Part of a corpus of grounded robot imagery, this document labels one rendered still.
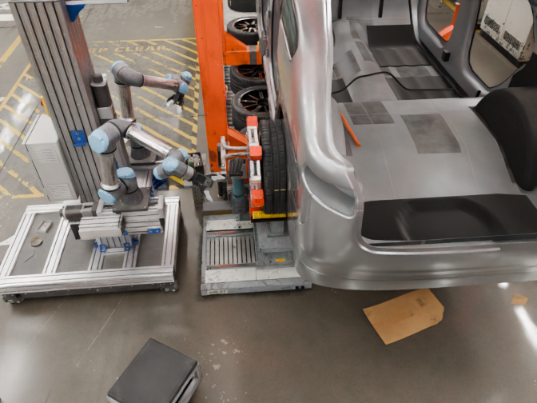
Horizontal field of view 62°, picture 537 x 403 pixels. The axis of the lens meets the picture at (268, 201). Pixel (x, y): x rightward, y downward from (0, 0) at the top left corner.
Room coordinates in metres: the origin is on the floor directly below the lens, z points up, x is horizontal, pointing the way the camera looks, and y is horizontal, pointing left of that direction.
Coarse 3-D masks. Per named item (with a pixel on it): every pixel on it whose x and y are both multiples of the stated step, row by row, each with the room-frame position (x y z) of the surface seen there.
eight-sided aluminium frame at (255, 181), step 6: (252, 126) 2.60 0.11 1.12; (252, 132) 2.57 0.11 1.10; (252, 144) 2.39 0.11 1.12; (258, 144) 2.40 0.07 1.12; (252, 162) 2.30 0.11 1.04; (258, 162) 2.30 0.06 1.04; (252, 168) 2.28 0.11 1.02; (258, 168) 2.28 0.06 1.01; (252, 174) 2.25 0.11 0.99; (258, 174) 2.25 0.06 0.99; (252, 180) 2.22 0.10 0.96; (258, 180) 2.23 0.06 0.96; (252, 186) 2.22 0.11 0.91; (258, 186) 2.23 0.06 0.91; (252, 204) 2.22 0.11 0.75
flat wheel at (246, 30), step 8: (248, 16) 6.36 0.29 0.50; (256, 16) 6.36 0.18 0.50; (232, 24) 6.07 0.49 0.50; (240, 24) 6.13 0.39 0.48; (248, 24) 6.13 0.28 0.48; (256, 24) 6.13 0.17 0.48; (232, 32) 5.84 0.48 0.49; (240, 32) 5.79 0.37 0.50; (248, 32) 5.79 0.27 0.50; (256, 32) 5.80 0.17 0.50; (240, 40) 5.77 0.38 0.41; (248, 40) 5.73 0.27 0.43; (256, 40) 5.73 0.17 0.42
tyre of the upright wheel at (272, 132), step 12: (264, 120) 2.63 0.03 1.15; (276, 120) 2.62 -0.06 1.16; (264, 132) 2.45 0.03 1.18; (276, 132) 2.46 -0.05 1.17; (264, 144) 2.36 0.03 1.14; (276, 144) 2.37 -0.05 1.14; (264, 156) 2.29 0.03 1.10; (276, 156) 2.29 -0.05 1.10; (264, 168) 2.25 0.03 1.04; (276, 168) 2.24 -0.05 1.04; (264, 180) 2.24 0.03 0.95; (276, 180) 2.20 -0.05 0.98; (276, 192) 2.18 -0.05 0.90; (264, 204) 2.26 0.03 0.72; (276, 204) 2.18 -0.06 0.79
